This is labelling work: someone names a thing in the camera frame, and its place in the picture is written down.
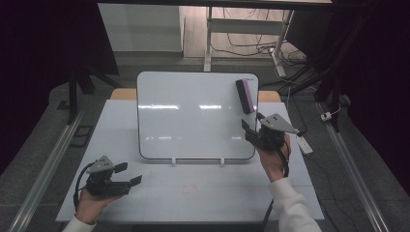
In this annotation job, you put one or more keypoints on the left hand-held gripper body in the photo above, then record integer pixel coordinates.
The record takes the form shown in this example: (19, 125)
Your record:
(103, 185)

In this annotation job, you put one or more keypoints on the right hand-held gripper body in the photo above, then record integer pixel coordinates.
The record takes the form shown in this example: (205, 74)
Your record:
(269, 137)

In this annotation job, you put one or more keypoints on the black and purple eraser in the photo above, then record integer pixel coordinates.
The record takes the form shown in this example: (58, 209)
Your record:
(246, 96)

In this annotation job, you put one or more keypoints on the white whiteboard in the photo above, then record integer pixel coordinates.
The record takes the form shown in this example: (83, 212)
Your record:
(193, 129)

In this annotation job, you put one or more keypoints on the person's left hand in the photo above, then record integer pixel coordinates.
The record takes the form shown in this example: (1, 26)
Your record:
(90, 206)

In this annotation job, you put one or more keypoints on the person's right hand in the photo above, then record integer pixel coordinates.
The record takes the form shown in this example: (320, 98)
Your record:
(274, 162)

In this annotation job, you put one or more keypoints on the white power strip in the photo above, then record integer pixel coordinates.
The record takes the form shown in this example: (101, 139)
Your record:
(305, 145)

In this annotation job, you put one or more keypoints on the white whiteboard support clip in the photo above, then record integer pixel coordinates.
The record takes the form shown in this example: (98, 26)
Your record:
(222, 161)
(173, 161)

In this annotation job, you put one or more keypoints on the small white adapter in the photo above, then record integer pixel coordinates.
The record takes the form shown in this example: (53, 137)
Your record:
(326, 116)

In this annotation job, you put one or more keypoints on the wooden board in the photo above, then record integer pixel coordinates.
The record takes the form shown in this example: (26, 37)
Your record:
(124, 94)

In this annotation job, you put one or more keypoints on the black stand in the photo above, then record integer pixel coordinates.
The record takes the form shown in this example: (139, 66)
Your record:
(332, 96)
(73, 93)

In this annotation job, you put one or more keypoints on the dark curtain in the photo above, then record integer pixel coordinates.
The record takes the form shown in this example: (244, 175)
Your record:
(370, 64)
(38, 48)

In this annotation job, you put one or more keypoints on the black floor frame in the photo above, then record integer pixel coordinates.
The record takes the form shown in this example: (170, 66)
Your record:
(82, 136)

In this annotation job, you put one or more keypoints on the aluminium rail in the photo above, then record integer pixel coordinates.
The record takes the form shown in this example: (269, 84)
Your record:
(45, 174)
(353, 174)

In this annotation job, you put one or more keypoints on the white desk frame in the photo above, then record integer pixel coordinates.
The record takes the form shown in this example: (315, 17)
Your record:
(245, 26)

